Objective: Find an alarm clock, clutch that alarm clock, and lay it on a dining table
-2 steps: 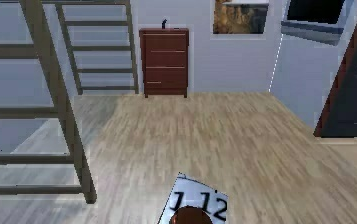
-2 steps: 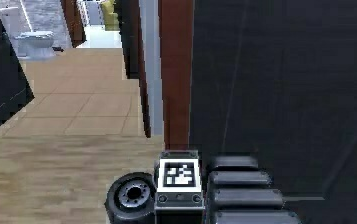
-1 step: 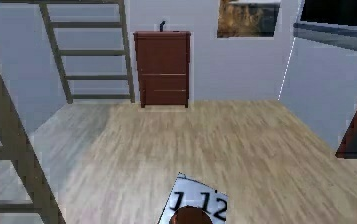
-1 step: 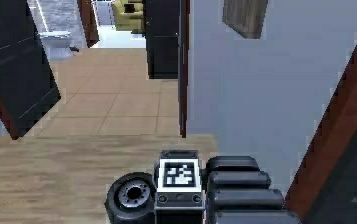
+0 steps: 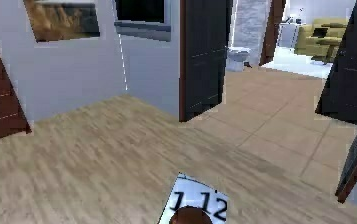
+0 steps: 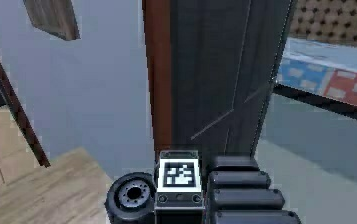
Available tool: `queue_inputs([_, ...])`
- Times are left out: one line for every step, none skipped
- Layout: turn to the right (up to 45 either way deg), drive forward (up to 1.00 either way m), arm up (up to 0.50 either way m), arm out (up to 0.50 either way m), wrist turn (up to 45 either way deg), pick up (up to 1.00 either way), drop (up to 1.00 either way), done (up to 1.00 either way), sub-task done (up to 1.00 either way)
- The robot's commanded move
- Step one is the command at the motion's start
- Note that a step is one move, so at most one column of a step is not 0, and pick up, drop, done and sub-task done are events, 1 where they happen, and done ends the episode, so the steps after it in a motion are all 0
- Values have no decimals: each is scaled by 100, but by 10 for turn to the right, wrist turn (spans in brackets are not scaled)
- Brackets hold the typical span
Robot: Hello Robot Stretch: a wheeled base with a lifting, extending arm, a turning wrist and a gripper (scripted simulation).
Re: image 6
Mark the brown framed wall picture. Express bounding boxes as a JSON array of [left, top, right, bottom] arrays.
[[22, 0, 81, 42]]

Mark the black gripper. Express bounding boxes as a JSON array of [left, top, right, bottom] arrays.
[[104, 171, 158, 224]]

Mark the bed with patchwork blanket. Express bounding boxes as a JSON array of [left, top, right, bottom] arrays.
[[273, 0, 357, 124]]

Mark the dark grey room door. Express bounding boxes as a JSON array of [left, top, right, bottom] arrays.
[[141, 0, 299, 160]]

